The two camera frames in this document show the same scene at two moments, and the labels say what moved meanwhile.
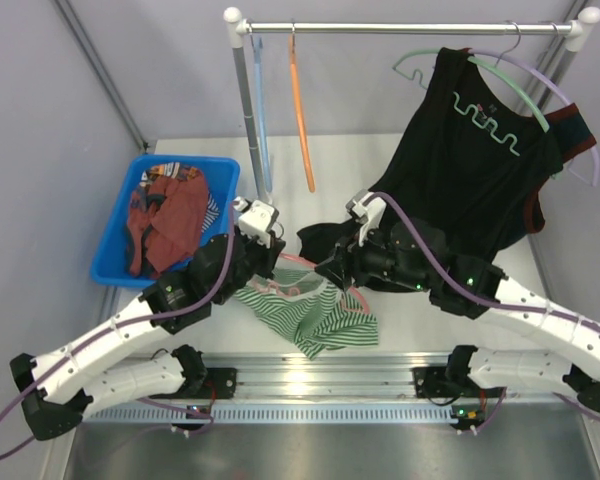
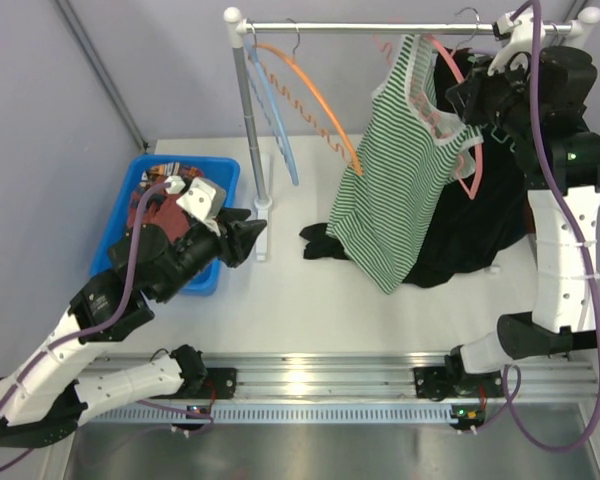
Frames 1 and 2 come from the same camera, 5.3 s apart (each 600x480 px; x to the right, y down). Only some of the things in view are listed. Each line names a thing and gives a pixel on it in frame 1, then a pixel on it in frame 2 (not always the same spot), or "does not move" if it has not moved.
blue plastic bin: x=109 y=261 does not move
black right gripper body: x=372 y=259 to x=497 y=97
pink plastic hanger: x=295 y=291 to x=461 y=71
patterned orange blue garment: x=175 y=170 does not move
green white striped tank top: x=309 y=311 to x=407 y=157
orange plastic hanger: x=302 y=124 to x=322 y=98
